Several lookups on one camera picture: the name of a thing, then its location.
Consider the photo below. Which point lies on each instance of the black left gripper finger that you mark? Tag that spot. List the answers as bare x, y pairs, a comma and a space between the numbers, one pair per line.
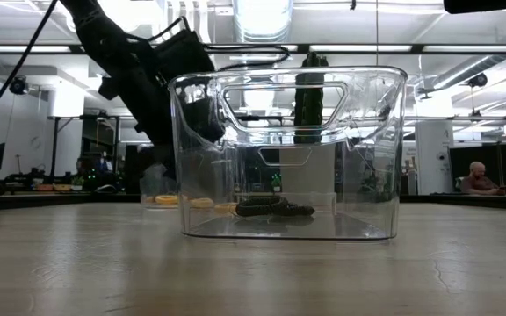
204, 120
163, 160

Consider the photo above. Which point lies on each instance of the clear plastic bin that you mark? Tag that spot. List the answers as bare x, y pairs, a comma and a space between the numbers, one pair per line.
161, 182
367, 197

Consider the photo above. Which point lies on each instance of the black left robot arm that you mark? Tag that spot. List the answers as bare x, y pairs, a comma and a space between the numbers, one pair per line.
95, 26

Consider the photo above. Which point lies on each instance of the small potted plant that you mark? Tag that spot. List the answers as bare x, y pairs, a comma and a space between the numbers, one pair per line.
276, 182

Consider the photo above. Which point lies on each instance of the white pillar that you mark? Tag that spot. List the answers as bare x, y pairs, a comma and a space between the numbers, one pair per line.
434, 162

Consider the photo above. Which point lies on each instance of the person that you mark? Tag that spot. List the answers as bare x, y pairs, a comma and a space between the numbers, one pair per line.
479, 182

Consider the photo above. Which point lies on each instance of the black table edge rail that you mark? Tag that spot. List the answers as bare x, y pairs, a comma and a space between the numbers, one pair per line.
95, 199

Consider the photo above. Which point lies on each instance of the black metal stand frame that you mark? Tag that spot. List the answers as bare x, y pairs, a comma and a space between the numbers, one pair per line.
54, 153

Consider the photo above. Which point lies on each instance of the round metal ceiling duct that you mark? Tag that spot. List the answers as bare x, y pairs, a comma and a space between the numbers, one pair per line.
264, 17

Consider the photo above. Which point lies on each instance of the white pedestal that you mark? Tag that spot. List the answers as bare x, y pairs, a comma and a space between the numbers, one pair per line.
308, 180

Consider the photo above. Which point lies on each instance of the black dome ceiling camera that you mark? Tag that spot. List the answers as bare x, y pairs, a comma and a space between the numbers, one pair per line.
18, 85
478, 80

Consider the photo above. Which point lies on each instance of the black horizontal frame beam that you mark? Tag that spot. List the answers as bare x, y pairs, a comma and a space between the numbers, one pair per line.
416, 48

